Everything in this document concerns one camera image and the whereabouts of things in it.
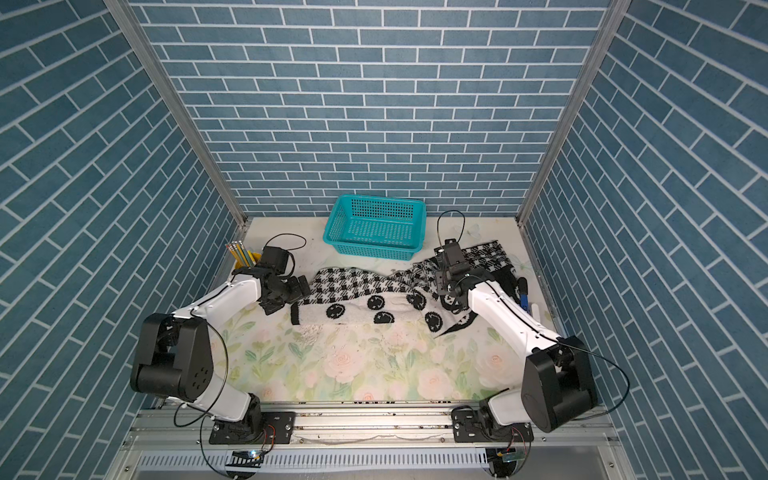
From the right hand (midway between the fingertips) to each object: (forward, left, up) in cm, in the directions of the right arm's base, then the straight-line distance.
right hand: (457, 276), depth 88 cm
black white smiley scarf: (-2, +25, -11) cm, 27 cm away
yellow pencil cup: (+1, +66, -1) cm, 66 cm away
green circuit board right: (-42, -13, -13) cm, 46 cm away
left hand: (-6, +46, -7) cm, 47 cm away
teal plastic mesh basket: (+31, +29, -13) cm, 45 cm away
